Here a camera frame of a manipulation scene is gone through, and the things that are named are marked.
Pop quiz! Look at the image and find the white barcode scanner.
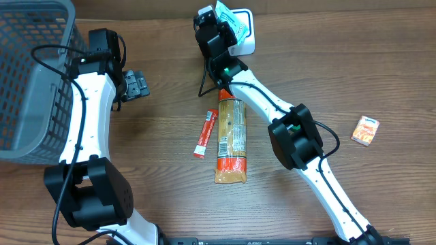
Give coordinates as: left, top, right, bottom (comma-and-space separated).
228, 8, 255, 56

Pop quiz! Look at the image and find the long orange noodle packet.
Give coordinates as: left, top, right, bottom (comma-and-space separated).
215, 89, 247, 184

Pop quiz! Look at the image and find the teal tissue packet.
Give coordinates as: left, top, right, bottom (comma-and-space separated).
215, 1, 249, 45

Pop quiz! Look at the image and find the thin red stick sachet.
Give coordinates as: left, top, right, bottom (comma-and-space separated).
193, 109, 219, 159

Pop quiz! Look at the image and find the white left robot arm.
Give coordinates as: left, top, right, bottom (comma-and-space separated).
44, 48, 168, 244

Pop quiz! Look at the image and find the dark grey plastic basket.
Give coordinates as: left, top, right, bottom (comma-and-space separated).
1, 0, 87, 165

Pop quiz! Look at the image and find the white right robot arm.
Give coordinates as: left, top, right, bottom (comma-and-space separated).
193, 18, 384, 244

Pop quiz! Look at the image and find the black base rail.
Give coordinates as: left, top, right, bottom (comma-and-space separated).
159, 237, 411, 245

